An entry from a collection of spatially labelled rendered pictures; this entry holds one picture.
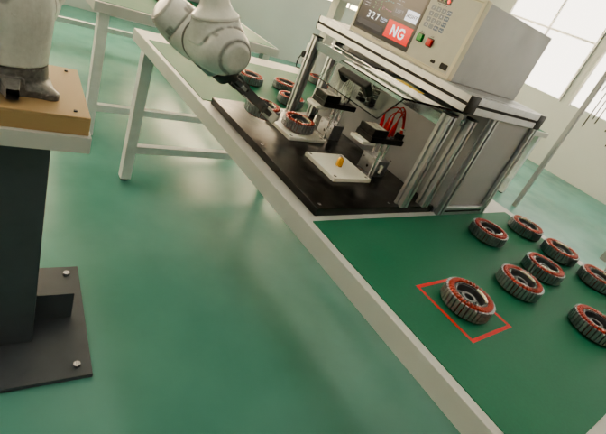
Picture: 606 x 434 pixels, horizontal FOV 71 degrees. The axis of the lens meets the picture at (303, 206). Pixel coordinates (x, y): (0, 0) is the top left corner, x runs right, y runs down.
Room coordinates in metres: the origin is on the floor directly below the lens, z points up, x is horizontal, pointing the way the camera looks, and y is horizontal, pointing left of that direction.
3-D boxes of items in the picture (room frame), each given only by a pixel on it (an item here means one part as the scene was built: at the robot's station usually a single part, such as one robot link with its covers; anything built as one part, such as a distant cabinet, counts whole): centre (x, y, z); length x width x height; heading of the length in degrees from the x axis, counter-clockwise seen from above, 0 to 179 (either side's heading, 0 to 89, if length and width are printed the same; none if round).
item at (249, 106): (1.26, 0.23, 0.83); 0.11 x 0.11 x 0.04
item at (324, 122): (1.47, 0.02, 0.80); 0.07 x 0.05 x 0.06; 45
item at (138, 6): (3.10, 1.58, 0.38); 1.85 x 1.10 x 0.75; 45
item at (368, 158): (1.30, -0.15, 0.80); 0.07 x 0.05 x 0.06; 45
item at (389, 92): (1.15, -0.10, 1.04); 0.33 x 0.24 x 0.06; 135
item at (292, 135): (1.37, 0.12, 0.78); 0.15 x 0.15 x 0.01; 45
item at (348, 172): (1.20, -0.05, 0.78); 0.15 x 0.15 x 0.01; 45
